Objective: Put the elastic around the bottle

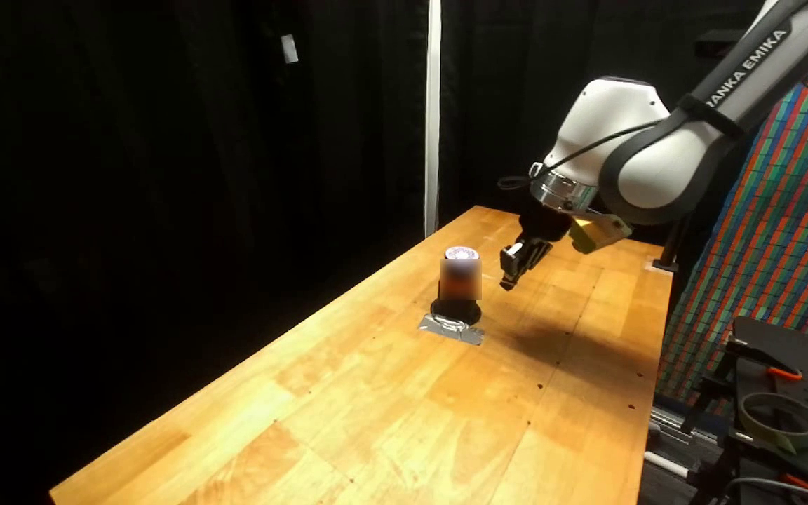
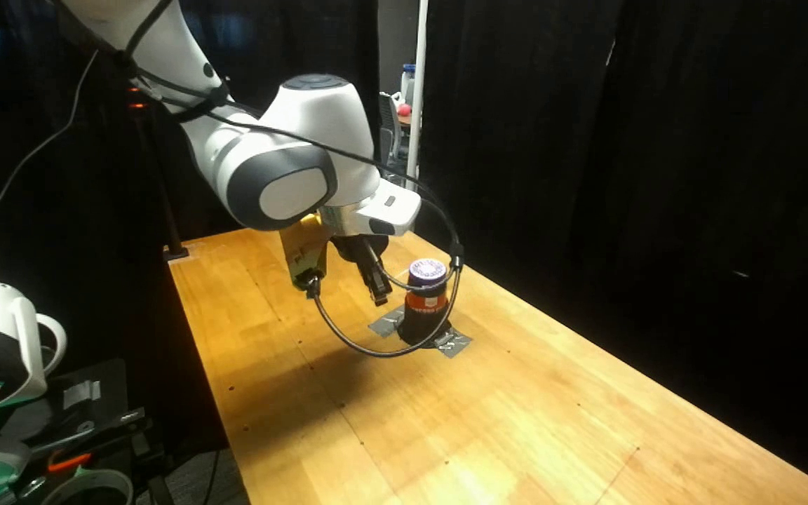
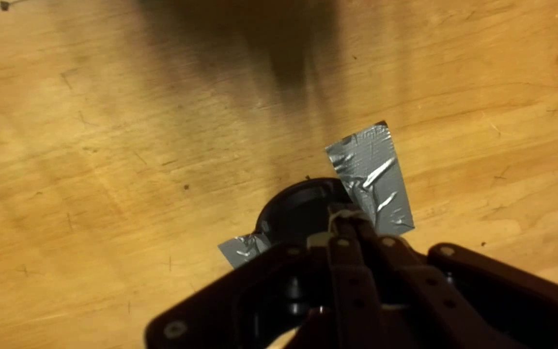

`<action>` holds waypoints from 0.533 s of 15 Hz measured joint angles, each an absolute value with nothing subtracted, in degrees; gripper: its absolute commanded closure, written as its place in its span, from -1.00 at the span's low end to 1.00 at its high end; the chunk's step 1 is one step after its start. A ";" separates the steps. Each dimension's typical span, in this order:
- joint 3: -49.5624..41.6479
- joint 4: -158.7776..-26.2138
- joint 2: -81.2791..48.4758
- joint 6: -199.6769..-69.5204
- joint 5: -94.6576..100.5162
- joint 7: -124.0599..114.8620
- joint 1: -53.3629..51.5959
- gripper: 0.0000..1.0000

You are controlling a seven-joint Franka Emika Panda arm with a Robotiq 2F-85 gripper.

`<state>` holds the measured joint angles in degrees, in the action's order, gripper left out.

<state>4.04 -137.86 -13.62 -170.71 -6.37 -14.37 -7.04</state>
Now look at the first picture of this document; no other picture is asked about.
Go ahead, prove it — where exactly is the grey metal rail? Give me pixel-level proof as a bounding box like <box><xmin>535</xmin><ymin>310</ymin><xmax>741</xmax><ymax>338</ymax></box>
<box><xmin>643</xmin><ymin>398</ymin><xmax>726</xmax><ymax>482</ymax></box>

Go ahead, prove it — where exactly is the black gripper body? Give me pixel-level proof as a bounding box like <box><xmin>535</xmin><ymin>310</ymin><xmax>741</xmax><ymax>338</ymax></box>
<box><xmin>515</xmin><ymin>197</ymin><xmax>578</xmax><ymax>253</ymax></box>

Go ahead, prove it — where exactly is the orange black bar clamp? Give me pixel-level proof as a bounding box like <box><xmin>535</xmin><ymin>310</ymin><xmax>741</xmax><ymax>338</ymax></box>
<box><xmin>773</xmin><ymin>472</ymin><xmax>808</xmax><ymax>496</ymax></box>
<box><xmin>759</xmin><ymin>361</ymin><xmax>808</xmax><ymax>388</ymax></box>

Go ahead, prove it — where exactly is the black metal pole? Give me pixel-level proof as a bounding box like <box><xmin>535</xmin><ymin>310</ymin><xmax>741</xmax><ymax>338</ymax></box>
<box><xmin>654</xmin><ymin>209</ymin><xmax>708</xmax><ymax>276</ymax></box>

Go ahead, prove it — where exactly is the dark bottle with orange band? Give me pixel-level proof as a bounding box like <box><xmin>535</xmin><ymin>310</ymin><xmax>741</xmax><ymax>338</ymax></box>
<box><xmin>427</xmin><ymin>245</ymin><xmax>486</xmax><ymax>329</ymax></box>

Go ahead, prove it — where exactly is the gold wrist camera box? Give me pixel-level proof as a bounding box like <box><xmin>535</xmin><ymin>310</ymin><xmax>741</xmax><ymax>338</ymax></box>
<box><xmin>564</xmin><ymin>209</ymin><xmax>636</xmax><ymax>255</ymax></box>

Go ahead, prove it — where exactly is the silver foil patch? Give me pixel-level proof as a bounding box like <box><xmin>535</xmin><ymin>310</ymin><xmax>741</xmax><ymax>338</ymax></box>
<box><xmin>417</xmin><ymin>312</ymin><xmax>489</xmax><ymax>349</ymax></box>

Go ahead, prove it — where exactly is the white vertical post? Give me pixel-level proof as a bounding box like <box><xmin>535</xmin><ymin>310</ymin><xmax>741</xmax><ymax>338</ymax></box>
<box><xmin>420</xmin><ymin>0</ymin><xmax>445</xmax><ymax>239</ymax></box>

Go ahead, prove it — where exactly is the olive tape roll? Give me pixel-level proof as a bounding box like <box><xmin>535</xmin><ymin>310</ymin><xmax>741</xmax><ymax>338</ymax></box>
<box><xmin>736</xmin><ymin>388</ymin><xmax>808</xmax><ymax>454</ymax></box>

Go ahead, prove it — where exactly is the black curtain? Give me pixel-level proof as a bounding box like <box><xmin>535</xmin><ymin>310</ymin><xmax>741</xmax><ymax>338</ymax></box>
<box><xmin>0</xmin><ymin>0</ymin><xmax>780</xmax><ymax>505</ymax></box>

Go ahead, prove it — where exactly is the multicoloured striped panel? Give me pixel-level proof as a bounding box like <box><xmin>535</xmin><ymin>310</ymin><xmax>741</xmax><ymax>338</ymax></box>
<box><xmin>657</xmin><ymin>36</ymin><xmax>808</xmax><ymax>408</ymax></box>

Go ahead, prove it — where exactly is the small white tag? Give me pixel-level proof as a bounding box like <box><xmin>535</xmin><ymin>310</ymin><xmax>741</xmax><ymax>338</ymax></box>
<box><xmin>277</xmin><ymin>32</ymin><xmax>302</xmax><ymax>67</ymax></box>

